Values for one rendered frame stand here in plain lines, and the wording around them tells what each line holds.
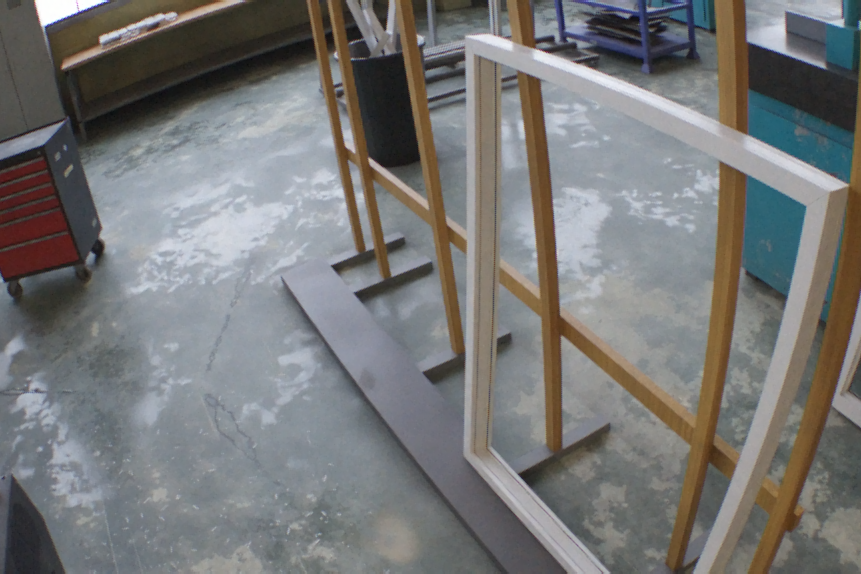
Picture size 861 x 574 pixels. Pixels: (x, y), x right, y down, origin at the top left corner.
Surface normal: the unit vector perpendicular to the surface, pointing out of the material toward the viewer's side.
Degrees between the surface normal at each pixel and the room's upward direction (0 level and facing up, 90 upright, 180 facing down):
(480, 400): 90
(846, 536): 0
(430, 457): 0
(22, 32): 90
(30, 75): 90
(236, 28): 90
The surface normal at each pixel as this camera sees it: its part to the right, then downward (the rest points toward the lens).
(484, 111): 0.46, 0.42
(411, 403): -0.14, -0.83
